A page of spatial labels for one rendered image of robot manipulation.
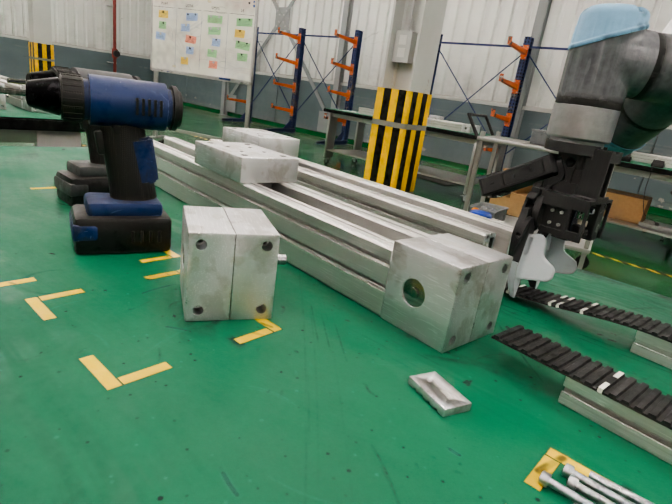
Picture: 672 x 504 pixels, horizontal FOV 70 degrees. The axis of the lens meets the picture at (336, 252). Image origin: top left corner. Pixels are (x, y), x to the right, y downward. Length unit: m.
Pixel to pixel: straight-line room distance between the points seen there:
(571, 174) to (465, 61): 8.66
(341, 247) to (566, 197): 0.28
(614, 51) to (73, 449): 0.64
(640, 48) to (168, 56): 6.40
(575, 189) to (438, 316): 0.26
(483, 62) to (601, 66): 8.50
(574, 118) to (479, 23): 8.69
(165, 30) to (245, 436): 6.62
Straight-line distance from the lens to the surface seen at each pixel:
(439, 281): 0.50
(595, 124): 0.66
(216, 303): 0.51
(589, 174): 0.66
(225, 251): 0.49
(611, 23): 0.66
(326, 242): 0.62
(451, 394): 0.45
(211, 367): 0.44
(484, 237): 0.69
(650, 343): 0.66
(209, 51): 6.45
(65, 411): 0.41
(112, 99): 0.66
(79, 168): 0.90
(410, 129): 3.90
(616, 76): 0.66
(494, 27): 9.20
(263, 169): 0.79
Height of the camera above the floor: 1.02
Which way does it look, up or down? 18 degrees down
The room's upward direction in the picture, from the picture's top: 8 degrees clockwise
